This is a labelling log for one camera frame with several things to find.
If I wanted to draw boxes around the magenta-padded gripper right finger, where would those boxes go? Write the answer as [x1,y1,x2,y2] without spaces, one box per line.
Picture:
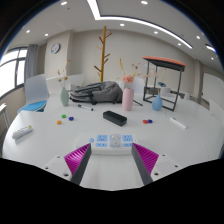
[131,142,182,186]

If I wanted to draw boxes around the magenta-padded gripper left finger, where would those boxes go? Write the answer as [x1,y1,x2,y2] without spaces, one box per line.
[42,143,92,186]

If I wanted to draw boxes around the white power strip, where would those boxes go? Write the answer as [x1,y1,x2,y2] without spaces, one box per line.
[75,132,138,156]

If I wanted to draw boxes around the white rectangular bar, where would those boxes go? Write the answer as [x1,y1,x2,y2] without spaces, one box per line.
[169,116,188,130]

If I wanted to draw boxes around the black rectangular box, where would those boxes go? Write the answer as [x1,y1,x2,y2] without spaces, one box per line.
[102,110,128,127]

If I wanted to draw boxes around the black and white marker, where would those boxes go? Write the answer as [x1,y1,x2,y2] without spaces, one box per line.
[77,104,95,112]

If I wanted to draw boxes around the blue vase with dried stems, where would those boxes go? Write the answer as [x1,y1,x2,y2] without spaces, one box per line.
[151,68,168,112]

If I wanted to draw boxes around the white remote control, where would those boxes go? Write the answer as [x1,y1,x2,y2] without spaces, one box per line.
[11,124,34,140]

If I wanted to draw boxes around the pink vase with flowers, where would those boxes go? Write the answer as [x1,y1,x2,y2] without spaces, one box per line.
[118,58,144,112]

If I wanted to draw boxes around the green vase with dried stems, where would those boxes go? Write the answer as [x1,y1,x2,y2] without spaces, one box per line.
[56,59,72,108]

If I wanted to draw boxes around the grey backpack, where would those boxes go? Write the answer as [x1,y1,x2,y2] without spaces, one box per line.
[69,80,124,106]

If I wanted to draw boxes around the white chair with blue cushion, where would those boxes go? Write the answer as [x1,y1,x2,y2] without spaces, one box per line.
[17,73,50,114]

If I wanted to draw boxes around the whiteboard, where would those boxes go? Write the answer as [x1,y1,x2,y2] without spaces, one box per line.
[202,72,224,111]

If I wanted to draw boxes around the orange-topped black-framed side table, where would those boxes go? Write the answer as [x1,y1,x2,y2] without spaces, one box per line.
[142,55,187,112]

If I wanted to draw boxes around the wooden coat stand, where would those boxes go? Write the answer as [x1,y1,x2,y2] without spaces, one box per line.
[93,25,113,83]

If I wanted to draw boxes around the grey curtain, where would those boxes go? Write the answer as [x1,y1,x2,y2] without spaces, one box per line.
[23,43,40,84]

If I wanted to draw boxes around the window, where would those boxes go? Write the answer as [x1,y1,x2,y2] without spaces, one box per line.
[0,46,28,99]

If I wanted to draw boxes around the long ceiling light strip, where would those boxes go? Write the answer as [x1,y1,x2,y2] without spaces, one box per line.
[86,0,194,50]

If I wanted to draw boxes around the round ceiling lights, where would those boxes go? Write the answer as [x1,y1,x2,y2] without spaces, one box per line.
[24,0,218,61]

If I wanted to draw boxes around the round wall clock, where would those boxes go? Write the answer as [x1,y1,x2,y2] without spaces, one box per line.
[50,42,62,55]

